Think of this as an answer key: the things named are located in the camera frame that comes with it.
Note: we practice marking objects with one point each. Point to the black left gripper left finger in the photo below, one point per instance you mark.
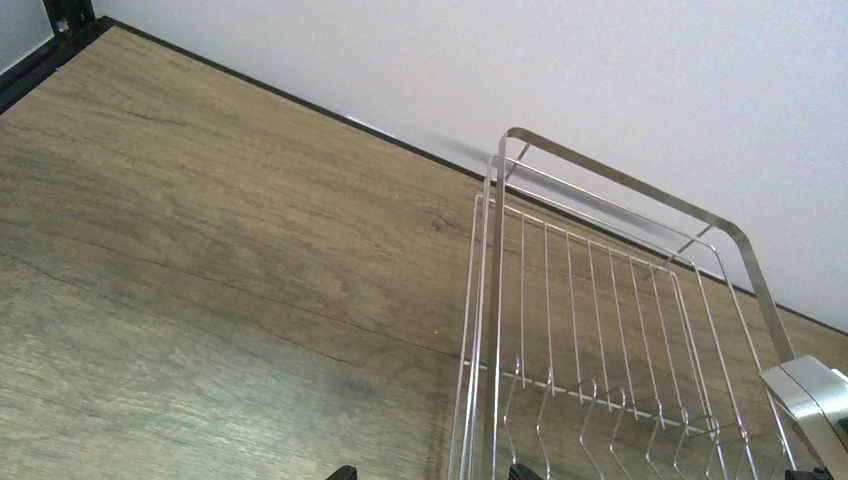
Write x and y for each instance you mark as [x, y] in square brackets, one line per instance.
[345, 472]

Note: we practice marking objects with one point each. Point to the metal wire dish rack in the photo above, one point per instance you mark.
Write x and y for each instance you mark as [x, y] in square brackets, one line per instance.
[612, 331]

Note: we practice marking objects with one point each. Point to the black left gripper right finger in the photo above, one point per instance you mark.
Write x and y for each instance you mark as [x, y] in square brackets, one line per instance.
[518, 471]

